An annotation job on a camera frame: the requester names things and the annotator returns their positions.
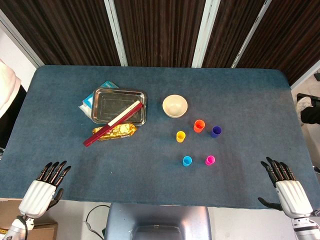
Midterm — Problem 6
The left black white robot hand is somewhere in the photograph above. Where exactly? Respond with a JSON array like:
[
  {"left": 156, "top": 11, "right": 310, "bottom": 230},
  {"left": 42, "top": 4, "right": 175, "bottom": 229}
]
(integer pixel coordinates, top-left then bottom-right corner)
[{"left": 18, "top": 160, "right": 72, "bottom": 219}]

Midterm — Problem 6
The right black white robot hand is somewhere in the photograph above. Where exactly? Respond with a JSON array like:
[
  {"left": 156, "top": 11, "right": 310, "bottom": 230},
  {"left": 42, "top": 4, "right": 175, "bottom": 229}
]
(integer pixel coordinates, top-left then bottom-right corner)
[{"left": 257, "top": 156, "right": 314, "bottom": 220}]

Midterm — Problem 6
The purple cup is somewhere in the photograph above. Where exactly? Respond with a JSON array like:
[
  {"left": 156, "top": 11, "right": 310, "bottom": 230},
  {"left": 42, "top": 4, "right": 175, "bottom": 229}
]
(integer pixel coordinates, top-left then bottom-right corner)
[{"left": 210, "top": 125, "right": 223, "bottom": 138}]

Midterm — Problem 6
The yellow cup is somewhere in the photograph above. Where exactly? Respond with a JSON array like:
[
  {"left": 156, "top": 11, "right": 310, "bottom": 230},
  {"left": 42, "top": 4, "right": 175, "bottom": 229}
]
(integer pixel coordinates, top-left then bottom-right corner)
[{"left": 176, "top": 130, "right": 187, "bottom": 144}]

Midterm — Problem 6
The cardboard box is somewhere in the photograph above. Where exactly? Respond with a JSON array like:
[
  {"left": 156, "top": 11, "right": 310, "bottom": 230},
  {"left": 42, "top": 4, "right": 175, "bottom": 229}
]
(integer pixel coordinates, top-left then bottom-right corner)
[{"left": 0, "top": 199, "right": 59, "bottom": 240}]

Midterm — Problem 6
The person in black trousers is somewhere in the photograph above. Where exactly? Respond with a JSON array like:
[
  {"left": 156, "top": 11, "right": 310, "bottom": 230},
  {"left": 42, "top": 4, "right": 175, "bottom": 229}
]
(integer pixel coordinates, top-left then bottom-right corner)
[{"left": 296, "top": 96, "right": 320, "bottom": 126}]

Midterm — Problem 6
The black flat floor object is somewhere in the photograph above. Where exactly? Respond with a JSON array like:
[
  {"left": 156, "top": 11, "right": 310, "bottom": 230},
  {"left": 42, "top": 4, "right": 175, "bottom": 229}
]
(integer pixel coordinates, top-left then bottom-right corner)
[{"left": 296, "top": 92, "right": 320, "bottom": 101}]

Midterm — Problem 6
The blue white tissue pack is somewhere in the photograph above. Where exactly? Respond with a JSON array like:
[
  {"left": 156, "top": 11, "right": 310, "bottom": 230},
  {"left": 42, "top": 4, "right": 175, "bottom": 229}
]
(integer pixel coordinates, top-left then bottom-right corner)
[{"left": 78, "top": 80, "right": 120, "bottom": 117}]

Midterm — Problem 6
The golden snack packet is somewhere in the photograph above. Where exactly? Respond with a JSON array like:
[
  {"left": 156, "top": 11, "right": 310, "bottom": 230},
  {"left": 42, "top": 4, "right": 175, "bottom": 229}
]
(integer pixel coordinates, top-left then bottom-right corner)
[{"left": 91, "top": 122, "right": 138, "bottom": 142}]

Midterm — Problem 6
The person beside table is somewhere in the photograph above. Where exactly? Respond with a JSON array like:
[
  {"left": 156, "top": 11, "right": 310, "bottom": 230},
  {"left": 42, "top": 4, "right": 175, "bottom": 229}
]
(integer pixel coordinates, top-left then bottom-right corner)
[{"left": 0, "top": 58, "right": 27, "bottom": 151}]

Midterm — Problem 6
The orange cup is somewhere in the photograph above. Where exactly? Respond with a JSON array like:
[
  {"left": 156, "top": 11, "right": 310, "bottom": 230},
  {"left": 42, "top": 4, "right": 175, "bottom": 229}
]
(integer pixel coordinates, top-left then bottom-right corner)
[{"left": 193, "top": 119, "right": 206, "bottom": 134}]

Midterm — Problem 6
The blue tablecloth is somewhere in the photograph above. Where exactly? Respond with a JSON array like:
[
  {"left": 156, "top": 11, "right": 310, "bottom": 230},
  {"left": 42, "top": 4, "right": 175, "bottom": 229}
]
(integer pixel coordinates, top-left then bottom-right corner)
[{"left": 0, "top": 64, "right": 320, "bottom": 210}]

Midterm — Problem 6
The stainless steel tray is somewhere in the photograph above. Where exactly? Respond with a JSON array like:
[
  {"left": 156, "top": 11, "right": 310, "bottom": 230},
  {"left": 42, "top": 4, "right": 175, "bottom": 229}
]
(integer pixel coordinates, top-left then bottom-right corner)
[{"left": 91, "top": 87, "right": 148, "bottom": 127}]

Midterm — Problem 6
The grey robot torso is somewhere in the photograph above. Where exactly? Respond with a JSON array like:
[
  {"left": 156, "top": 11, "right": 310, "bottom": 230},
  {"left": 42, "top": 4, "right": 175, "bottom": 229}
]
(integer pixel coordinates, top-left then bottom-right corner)
[{"left": 104, "top": 202, "right": 213, "bottom": 240}]

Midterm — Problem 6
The cream bowl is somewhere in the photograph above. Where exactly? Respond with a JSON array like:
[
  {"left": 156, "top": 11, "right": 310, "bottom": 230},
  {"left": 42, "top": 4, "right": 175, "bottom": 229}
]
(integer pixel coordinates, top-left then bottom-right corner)
[{"left": 162, "top": 94, "right": 189, "bottom": 119}]

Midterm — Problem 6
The dark brown slatted panel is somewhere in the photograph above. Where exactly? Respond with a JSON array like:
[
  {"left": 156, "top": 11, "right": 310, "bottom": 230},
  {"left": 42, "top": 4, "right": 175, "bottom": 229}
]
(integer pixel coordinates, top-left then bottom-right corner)
[
  {"left": 235, "top": 0, "right": 320, "bottom": 86},
  {"left": 0, "top": 0, "right": 121, "bottom": 67},
  {"left": 113, "top": 0, "right": 207, "bottom": 68},
  {"left": 201, "top": 0, "right": 266, "bottom": 69}
]

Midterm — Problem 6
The black floor cable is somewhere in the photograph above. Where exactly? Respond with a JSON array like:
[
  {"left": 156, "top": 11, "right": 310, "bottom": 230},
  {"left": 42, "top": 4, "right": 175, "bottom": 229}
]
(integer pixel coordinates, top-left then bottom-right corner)
[{"left": 85, "top": 204, "right": 111, "bottom": 240}]

